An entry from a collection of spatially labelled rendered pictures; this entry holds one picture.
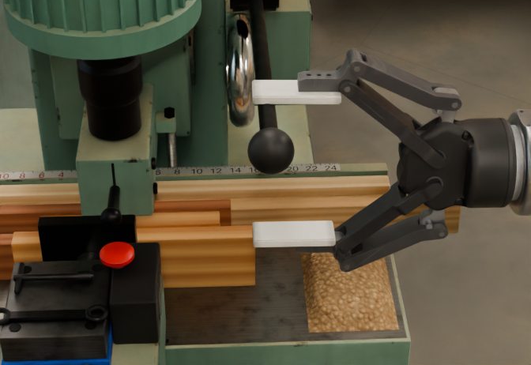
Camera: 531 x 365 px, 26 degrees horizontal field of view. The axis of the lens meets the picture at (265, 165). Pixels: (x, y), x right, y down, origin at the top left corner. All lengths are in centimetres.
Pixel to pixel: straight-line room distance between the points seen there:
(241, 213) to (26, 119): 50
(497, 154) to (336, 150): 196
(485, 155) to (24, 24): 40
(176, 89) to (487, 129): 38
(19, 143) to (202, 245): 50
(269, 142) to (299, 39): 42
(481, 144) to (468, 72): 231
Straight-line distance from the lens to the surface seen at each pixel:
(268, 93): 91
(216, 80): 131
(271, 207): 117
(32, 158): 151
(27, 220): 117
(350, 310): 110
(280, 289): 114
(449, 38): 341
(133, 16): 98
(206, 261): 112
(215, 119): 134
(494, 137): 95
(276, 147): 84
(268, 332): 109
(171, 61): 118
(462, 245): 263
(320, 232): 99
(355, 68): 90
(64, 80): 120
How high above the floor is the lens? 166
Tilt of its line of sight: 36 degrees down
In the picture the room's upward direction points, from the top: straight up
